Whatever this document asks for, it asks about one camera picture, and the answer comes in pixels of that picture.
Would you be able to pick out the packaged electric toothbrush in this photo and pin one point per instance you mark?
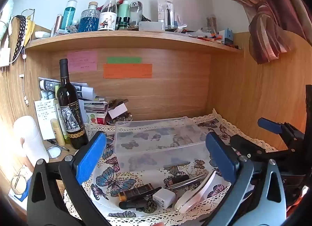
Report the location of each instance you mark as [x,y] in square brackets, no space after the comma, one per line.
[167,13]

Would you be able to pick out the clear bottle with cartoon label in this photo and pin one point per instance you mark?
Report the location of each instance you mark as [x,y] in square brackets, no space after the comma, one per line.
[108,16]

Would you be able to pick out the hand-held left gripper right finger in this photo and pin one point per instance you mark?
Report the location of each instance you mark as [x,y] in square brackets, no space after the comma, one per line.
[220,154]

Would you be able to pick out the clear plastic storage box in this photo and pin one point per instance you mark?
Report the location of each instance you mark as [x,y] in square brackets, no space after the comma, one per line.
[160,140]

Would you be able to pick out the blue glass bottle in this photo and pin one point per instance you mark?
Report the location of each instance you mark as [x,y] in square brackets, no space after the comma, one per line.
[89,20]

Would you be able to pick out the white cylinder cup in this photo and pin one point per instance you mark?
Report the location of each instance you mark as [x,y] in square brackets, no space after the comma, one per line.
[30,138]

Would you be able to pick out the orange paper note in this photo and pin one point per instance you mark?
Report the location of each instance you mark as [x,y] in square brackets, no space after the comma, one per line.
[128,70]

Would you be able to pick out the butterfly print lace tablecloth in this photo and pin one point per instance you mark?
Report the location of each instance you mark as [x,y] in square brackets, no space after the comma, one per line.
[114,182]

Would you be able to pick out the wooden shelf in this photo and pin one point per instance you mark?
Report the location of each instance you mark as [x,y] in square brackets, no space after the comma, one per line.
[121,39]

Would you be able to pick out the black clip tool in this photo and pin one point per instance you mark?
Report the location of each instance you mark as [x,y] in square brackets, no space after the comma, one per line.
[132,204]

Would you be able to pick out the striped brown curtain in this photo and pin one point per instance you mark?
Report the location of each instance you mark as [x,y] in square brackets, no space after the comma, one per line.
[273,9]

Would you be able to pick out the white wall plug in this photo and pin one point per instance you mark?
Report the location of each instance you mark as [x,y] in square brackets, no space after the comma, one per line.
[4,58]

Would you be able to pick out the white flat box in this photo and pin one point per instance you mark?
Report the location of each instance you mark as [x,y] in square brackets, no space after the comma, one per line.
[151,26]

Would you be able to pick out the dark lipstick tube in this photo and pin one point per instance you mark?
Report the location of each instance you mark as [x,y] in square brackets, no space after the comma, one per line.
[179,179]

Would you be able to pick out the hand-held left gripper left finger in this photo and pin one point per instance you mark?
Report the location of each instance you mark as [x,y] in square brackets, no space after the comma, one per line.
[90,157]

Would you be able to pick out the glass jar with sticks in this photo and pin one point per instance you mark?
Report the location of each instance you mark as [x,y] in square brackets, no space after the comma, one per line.
[211,25]

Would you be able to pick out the black ballpoint pen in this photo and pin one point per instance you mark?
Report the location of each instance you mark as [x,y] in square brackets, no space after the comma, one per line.
[57,144]

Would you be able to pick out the white card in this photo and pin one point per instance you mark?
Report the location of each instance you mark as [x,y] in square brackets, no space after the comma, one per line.
[118,111]

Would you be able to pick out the white handwritten note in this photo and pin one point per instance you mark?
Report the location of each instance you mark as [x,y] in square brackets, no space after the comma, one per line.
[45,116]

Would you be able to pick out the pile of papers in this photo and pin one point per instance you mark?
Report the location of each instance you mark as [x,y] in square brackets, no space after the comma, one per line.
[92,101]

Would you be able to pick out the green pump bottle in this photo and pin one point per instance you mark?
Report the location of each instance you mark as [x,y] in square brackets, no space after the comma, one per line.
[123,8]

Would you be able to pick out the green paper note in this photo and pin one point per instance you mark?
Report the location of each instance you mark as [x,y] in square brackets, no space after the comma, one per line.
[124,60]

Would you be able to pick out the pink paper note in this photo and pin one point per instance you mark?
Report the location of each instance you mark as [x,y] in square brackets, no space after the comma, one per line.
[82,61]

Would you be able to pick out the dark wine bottle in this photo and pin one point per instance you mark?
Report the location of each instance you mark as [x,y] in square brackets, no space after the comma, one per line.
[72,118]

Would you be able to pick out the white charger adapter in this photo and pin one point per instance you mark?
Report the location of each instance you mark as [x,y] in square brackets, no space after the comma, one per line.
[163,198]

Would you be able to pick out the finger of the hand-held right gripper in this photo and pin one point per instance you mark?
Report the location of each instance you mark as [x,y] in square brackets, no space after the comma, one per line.
[246,144]
[269,124]

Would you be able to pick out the pink metallic tube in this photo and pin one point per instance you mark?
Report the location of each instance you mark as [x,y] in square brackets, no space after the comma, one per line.
[58,23]

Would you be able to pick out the teal bottle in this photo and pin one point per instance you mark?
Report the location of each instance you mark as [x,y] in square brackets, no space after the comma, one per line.
[69,15]

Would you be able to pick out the bronze ornament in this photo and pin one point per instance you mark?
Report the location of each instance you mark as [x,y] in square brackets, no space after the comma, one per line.
[148,207]

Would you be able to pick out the small round mirror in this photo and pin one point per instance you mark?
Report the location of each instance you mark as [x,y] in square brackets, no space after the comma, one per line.
[53,152]

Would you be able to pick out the blue and white box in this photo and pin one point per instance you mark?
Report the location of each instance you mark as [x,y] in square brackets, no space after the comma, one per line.
[226,36]

